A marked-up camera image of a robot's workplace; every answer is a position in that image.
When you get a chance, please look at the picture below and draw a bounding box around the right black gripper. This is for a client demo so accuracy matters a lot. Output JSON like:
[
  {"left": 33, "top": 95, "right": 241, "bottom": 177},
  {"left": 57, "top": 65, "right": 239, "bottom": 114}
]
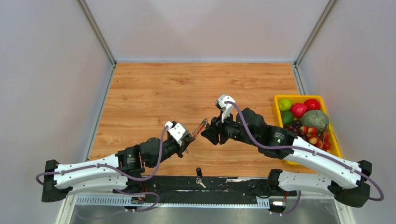
[{"left": 201, "top": 110, "right": 259, "bottom": 147}]

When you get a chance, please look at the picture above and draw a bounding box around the red handled metal key organizer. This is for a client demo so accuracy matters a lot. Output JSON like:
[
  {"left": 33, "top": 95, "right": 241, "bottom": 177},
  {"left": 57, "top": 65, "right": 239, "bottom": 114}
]
[{"left": 190, "top": 118, "right": 210, "bottom": 138}]

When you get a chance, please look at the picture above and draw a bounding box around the key with black tag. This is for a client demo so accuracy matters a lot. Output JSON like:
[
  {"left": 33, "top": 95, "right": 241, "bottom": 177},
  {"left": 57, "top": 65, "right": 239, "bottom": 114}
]
[{"left": 196, "top": 168, "right": 206, "bottom": 189}]

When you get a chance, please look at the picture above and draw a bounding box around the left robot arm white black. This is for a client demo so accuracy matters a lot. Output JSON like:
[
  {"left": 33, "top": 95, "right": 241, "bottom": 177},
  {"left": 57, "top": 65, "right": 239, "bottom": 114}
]
[{"left": 36, "top": 121, "right": 199, "bottom": 203}]

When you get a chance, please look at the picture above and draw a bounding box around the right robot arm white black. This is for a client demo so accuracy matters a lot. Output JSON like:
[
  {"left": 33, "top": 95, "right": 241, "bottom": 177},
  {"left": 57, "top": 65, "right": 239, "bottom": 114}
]
[{"left": 201, "top": 108, "right": 372, "bottom": 208}]

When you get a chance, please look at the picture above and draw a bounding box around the light green apple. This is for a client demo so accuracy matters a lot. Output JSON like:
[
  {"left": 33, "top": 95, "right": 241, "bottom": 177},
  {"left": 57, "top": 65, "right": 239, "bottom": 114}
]
[{"left": 278, "top": 98, "right": 293, "bottom": 112}]

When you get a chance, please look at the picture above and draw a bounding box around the dark green lime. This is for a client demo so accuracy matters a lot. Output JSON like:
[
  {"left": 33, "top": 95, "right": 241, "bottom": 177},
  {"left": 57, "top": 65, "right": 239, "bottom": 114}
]
[{"left": 281, "top": 111, "right": 294, "bottom": 126}]

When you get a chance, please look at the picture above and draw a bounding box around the purple grape bunch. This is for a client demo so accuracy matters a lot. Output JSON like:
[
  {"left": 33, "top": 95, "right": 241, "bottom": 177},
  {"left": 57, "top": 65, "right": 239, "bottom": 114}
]
[{"left": 283, "top": 119, "right": 308, "bottom": 140}]

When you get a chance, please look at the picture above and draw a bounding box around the red apple left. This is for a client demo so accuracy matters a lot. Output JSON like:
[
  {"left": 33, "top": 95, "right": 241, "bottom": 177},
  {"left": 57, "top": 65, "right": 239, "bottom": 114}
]
[{"left": 290, "top": 103, "right": 307, "bottom": 118}]

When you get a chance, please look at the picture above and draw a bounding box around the red apple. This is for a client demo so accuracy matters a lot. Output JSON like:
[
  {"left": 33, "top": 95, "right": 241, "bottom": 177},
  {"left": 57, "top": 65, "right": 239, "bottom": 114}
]
[
  {"left": 304, "top": 98, "right": 321, "bottom": 111},
  {"left": 290, "top": 103, "right": 307, "bottom": 118}
]

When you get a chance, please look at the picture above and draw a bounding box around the yellow plastic fruit bin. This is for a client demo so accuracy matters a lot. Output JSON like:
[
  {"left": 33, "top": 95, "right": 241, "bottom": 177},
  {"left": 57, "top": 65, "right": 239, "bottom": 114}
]
[{"left": 274, "top": 95, "right": 342, "bottom": 158}]

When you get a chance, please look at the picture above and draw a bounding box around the red apple right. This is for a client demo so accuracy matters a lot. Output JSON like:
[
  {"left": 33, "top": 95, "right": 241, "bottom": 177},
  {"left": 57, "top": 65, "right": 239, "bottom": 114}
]
[{"left": 304, "top": 98, "right": 321, "bottom": 111}]

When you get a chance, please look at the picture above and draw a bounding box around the green netted melon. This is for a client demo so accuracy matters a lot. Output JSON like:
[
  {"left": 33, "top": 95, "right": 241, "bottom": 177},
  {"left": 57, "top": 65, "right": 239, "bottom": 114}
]
[{"left": 301, "top": 110, "right": 330, "bottom": 132}]

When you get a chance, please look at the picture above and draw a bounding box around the small red peaches cluster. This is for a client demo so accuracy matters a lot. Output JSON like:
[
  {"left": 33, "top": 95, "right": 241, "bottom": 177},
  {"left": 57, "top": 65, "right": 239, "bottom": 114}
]
[{"left": 298, "top": 126, "right": 332, "bottom": 153}]

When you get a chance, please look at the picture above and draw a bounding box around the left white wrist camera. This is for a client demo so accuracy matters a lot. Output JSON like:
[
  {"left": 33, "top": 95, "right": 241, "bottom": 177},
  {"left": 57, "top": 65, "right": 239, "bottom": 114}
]
[{"left": 165, "top": 121, "right": 188, "bottom": 146}]

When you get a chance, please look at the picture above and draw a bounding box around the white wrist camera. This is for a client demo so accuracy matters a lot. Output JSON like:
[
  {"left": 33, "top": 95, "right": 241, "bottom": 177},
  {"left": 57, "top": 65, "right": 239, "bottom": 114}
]
[
  {"left": 165, "top": 121, "right": 188, "bottom": 146},
  {"left": 215, "top": 94, "right": 235, "bottom": 123}
]

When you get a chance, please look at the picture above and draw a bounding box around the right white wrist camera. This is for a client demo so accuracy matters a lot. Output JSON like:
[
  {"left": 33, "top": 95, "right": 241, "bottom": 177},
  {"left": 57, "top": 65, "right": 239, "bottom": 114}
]
[{"left": 215, "top": 94, "right": 235, "bottom": 123}]

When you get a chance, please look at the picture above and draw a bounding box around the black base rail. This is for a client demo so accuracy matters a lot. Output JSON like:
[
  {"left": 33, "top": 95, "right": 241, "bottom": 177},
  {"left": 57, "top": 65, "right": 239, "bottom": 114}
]
[{"left": 123, "top": 175, "right": 286, "bottom": 202}]

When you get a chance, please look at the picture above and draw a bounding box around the slotted white cable duct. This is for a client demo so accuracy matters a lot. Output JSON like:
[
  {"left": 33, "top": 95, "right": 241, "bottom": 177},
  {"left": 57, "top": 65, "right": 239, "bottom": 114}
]
[{"left": 75, "top": 195, "right": 270, "bottom": 209}]

